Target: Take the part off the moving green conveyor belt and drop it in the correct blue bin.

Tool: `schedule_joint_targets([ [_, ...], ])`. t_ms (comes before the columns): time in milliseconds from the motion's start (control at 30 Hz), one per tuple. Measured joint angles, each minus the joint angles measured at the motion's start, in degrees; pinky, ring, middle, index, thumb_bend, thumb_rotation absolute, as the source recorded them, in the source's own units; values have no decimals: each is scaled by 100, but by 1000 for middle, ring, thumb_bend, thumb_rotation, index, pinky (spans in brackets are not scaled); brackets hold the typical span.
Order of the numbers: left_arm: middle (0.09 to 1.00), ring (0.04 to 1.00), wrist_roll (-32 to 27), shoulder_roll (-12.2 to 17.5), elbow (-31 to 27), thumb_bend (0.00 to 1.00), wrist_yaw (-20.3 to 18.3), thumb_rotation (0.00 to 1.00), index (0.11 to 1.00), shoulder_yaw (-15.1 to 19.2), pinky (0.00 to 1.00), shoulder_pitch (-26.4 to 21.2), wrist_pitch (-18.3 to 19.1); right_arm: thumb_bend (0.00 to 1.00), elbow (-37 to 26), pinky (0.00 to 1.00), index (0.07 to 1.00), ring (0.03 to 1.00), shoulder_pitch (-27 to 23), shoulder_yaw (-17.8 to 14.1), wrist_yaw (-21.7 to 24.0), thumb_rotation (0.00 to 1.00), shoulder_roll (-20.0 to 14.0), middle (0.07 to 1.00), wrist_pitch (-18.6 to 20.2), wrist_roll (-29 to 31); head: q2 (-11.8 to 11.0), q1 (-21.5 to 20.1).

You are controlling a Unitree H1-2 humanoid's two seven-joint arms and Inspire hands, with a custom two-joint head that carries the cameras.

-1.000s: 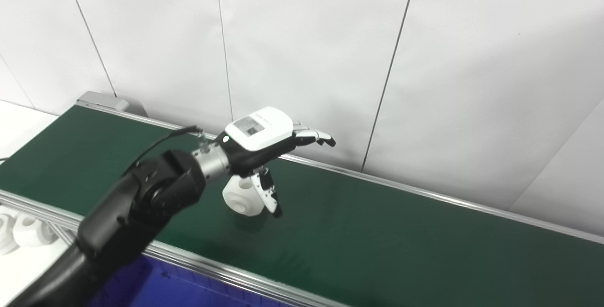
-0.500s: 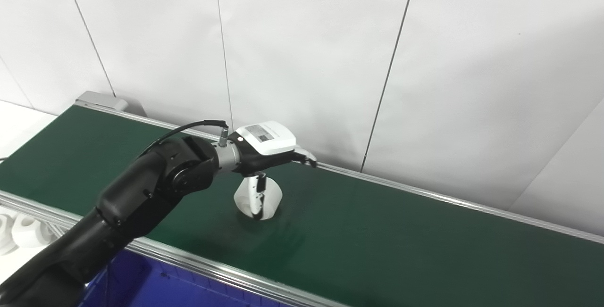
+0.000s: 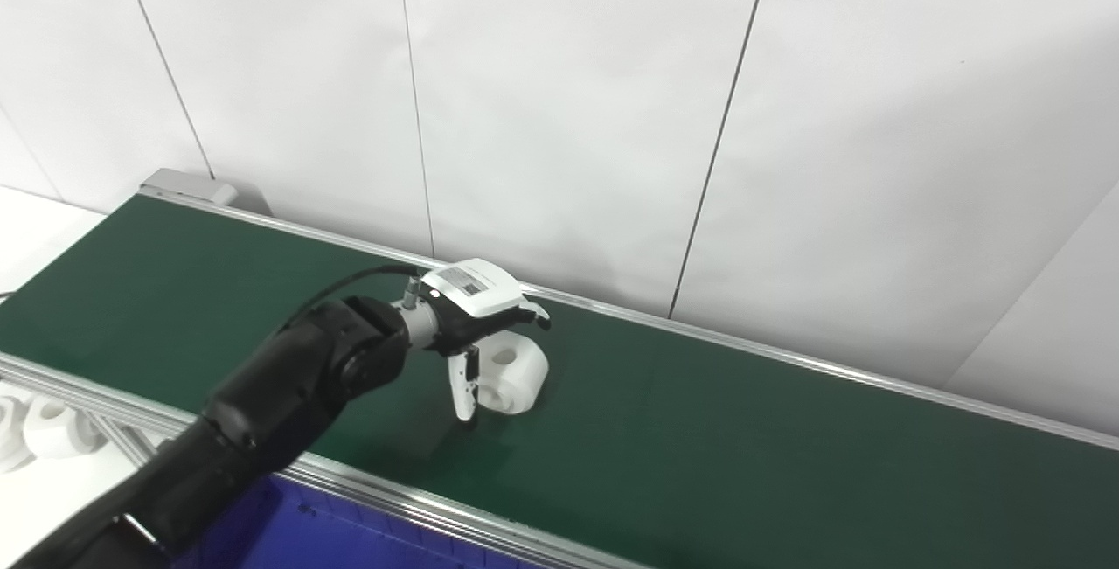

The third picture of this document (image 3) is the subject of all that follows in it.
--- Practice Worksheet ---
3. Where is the blue plastic bin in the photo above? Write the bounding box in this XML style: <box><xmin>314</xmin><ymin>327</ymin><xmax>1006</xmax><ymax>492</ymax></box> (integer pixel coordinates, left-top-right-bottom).
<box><xmin>170</xmin><ymin>473</ymin><xmax>547</xmax><ymax>569</ymax></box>

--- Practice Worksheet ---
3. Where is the green conveyor belt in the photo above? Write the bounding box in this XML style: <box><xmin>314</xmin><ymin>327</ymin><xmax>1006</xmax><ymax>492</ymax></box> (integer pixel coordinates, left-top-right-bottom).
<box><xmin>0</xmin><ymin>184</ymin><xmax>1119</xmax><ymax>569</ymax></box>
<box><xmin>0</xmin><ymin>193</ymin><xmax>1119</xmax><ymax>569</ymax></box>

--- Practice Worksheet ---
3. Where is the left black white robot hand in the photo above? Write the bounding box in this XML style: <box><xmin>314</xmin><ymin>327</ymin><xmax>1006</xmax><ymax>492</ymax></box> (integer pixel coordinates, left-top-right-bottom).
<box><xmin>418</xmin><ymin>259</ymin><xmax>552</xmax><ymax>423</ymax></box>

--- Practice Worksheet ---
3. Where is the grey conveyor support bracket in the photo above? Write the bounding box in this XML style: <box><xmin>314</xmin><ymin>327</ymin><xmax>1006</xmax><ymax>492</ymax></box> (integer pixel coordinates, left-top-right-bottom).
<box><xmin>83</xmin><ymin>412</ymin><xmax>167</xmax><ymax>469</ymax></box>

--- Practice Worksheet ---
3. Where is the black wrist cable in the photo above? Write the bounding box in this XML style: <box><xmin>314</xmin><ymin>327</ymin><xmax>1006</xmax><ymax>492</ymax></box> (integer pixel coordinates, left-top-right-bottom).
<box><xmin>284</xmin><ymin>265</ymin><xmax>425</xmax><ymax>330</ymax></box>

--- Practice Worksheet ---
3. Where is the white cylindrical plastic part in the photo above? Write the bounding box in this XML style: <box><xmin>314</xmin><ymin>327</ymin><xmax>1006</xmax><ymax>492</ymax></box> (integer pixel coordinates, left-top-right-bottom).
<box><xmin>24</xmin><ymin>394</ymin><xmax>106</xmax><ymax>458</ymax></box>
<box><xmin>472</xmin><ymin>333</ymin><xmax>550</xmax><ymax>415</ymax></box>
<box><xmin>0</xmin><ymin>394</ymin><xmax>36</xmax><ymax>474</ymax></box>

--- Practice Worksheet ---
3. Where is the grey conveyor end housing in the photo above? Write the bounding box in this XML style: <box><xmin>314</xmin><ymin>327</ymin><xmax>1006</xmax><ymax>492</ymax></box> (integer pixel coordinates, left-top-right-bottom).
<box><xmin>140</xmin><ymin>169</ymin><xmax>268</xmax><ymax>217</ymax></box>

